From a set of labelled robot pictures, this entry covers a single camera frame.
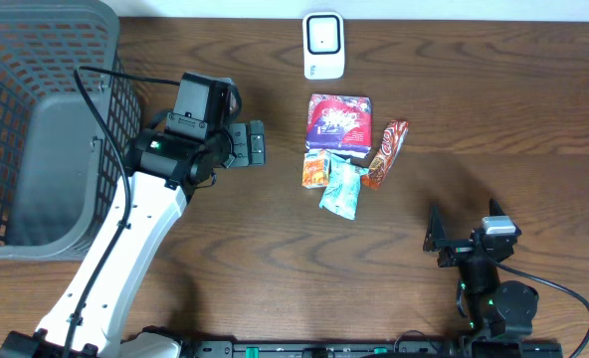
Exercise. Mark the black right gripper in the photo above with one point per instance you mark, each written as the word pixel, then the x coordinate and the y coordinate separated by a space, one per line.
pixel 464 250

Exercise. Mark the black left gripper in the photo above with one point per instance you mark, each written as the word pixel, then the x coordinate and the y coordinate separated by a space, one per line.
pixel 250 144

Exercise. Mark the orange juice carton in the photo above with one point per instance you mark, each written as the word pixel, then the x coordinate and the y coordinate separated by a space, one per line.
pixel 316 169

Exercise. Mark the purple pink tissue pack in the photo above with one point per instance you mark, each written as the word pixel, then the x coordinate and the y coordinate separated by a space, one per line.
pixel 341 124

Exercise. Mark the teal white snack packet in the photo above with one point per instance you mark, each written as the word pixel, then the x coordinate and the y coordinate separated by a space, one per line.
pixel 340 197

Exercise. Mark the red chocolate bar wrapper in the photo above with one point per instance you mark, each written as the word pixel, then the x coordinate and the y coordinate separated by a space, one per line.
pixel 392 140

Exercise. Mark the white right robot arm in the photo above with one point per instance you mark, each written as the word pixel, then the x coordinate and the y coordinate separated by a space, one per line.
pixel 496 309

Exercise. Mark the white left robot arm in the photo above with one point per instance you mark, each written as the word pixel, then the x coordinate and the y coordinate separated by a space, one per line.
pixel 166 169

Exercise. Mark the grey plastic basket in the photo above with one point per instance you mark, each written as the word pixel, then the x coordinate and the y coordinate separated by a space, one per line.
pixel 61 92

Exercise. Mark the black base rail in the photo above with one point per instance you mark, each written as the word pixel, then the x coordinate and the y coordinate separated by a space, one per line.
pixel 324 349

